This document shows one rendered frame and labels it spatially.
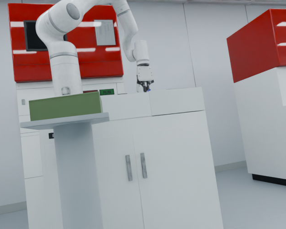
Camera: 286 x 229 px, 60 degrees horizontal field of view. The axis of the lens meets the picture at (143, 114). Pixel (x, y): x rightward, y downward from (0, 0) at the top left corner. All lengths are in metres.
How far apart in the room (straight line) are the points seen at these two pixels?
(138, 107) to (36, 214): 1.11
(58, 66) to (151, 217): 0.92
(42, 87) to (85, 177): 1.13
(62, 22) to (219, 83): 3.40
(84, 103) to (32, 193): 1.17
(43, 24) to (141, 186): 0.94
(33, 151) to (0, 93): 1.75
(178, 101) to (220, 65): 2.90
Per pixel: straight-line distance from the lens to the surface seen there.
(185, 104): 1.52
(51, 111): 1.00
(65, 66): 1.10
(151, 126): 1.43
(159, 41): 4.00
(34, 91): 2.04
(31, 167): 2.01
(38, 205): 2.04
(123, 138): 1.38
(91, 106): 0.98
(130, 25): 1.61
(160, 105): 1.46
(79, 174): 1.04
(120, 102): 1.40
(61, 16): 1.15
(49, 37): 1.22
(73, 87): 1.08
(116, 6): 1.62
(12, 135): 3.55
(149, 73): 1.60
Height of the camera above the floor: 0.72
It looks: 5 degrees up
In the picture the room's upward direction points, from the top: 8 degrees counter-clockwise
